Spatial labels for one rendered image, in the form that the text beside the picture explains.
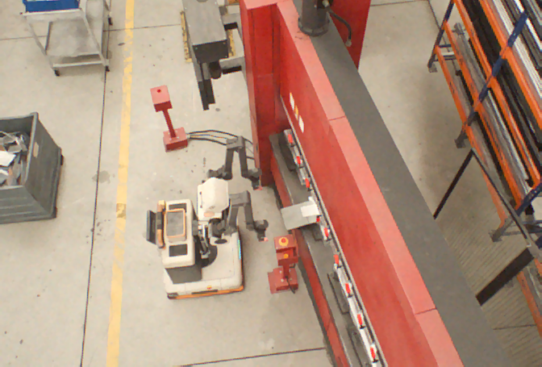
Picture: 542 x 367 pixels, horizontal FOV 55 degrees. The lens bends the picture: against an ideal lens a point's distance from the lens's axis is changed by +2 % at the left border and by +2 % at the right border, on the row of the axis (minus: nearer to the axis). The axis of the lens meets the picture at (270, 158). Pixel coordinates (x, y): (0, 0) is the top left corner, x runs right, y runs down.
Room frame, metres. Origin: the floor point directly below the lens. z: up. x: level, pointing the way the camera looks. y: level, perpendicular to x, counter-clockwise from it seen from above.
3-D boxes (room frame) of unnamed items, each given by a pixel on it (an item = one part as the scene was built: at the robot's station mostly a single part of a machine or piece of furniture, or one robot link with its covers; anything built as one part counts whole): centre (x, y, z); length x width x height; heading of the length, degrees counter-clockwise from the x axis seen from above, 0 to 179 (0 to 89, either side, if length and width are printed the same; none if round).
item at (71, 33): (4.50, 2.15, 0.47); 0.90 x 0.66 x 0.95; 4
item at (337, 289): (1.11, -0.44, 0.89); 0.30 x 0.05 x 0.03; 14
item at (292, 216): (1.68, -0.21, 1.00); 0.26 x 0.18 x 0.01; 104
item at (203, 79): (2.75, 0.50, 1.42); 0.45 x 0.12 x 0.36; 11
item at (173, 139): (3.07, 1.00, 0.41); 0.25 x 0.20 x 0.83; 104
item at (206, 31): (2.81, 0.43, 1.53); 0.51 x 0.25 x 0.85; 11
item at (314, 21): (2.26, -0.34, 2.53); 0.33 x 0.25 x 0.47; 14
